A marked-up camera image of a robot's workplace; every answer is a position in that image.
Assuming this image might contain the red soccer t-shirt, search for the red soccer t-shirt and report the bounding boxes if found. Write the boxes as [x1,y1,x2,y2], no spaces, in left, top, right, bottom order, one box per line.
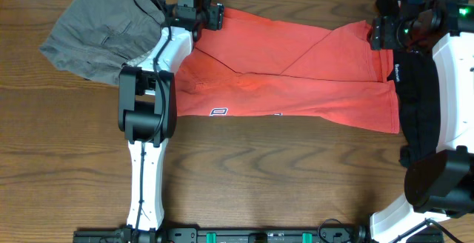
[176,9,399,133]

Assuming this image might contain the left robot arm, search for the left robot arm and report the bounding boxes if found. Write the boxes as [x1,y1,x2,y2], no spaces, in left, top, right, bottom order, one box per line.
[89,0,224,242]

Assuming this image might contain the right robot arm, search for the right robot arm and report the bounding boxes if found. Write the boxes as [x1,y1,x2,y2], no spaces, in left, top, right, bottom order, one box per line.
[355,0,473,242]

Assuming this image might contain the black t-shirt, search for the black t-shirt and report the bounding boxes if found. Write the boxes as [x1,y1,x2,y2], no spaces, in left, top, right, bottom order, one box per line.
[374,0,444,168]

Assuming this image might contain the grey-brown folded shorts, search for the grey-brown folded shorts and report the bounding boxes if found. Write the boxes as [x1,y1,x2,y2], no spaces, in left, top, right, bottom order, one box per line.
[39,0,165,85]

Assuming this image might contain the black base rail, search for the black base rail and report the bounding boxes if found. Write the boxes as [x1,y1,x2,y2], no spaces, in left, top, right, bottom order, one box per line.
[73,222,444,243]

